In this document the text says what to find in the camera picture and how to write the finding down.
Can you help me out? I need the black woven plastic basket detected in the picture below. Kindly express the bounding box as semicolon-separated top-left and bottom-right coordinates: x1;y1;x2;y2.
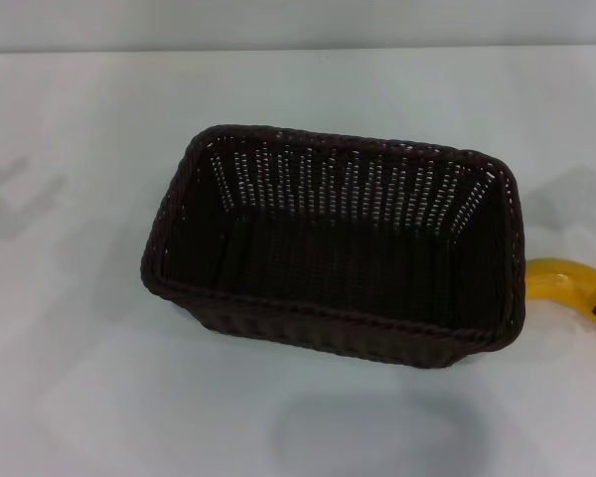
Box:
139;124;530;370

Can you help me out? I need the yellow banana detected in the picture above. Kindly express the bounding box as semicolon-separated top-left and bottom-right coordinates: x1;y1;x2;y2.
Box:
522;256;596;342

